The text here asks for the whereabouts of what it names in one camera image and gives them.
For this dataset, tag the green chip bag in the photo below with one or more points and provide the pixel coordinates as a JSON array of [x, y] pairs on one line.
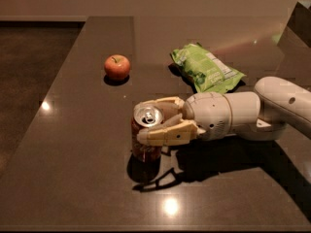
[[204, 70]]

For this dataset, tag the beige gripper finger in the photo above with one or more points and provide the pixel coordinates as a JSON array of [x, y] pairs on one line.
[[170, 106], [175, 131]]

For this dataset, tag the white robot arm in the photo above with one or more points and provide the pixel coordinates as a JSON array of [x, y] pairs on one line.
[[258, 115]]

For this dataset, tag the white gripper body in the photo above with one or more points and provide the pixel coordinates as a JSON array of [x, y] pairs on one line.
[[209, 114]]

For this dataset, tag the red coke can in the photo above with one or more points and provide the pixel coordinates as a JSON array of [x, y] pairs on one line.
[[144, 117]]

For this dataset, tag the red apple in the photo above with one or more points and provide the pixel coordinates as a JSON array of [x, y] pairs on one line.
[[117, 67]]

